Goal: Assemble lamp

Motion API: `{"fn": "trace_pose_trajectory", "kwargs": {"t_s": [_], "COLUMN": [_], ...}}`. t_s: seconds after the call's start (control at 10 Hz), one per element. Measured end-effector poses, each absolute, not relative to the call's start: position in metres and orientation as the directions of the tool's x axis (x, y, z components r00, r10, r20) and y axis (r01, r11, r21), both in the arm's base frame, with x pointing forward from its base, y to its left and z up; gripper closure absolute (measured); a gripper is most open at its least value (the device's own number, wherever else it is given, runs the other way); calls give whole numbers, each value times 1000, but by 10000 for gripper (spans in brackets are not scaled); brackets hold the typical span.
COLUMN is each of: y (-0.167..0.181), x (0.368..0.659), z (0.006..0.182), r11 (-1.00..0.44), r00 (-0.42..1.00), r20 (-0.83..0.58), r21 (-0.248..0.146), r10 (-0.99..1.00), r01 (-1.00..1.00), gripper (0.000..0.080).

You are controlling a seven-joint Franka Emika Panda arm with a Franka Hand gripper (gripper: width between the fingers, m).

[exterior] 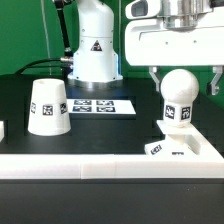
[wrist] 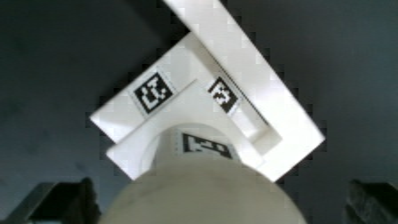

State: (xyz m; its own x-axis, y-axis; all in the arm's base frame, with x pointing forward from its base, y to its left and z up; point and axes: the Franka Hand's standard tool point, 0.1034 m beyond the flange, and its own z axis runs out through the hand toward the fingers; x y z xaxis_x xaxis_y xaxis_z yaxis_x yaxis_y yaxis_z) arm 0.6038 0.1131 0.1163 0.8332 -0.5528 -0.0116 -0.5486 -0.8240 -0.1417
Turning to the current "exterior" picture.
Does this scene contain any black cable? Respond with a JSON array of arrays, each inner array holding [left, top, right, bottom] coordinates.
[[14, 58, 73, 75]]

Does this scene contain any white lamp shade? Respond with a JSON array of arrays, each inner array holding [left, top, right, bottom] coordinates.
[[28, 78, 71, 136]]

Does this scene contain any white L-shaped fence wall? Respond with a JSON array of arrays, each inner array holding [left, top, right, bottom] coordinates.
[[0, 131, 224, 180]]

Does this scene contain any white lamp base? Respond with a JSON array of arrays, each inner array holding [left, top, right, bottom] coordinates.
[[144, 120, 200, 158]]

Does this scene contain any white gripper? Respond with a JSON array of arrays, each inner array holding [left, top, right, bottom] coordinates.
[[125, 14, 224, 96]]

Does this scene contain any white lamp bulb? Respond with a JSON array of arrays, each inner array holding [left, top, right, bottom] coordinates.
[[161, 69, 199, 127]]

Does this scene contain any white block at left edge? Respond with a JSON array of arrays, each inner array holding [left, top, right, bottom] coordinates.
[[0, 121, 4, 142]]

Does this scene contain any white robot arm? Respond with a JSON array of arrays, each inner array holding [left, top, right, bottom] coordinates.
[[70, 0, 224, 95]]

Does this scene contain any white marker sheet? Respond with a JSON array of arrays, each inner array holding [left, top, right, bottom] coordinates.
[[67, 99, 135, 115]]

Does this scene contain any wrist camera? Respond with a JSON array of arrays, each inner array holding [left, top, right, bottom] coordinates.
[[125, 0, 162, 20]]

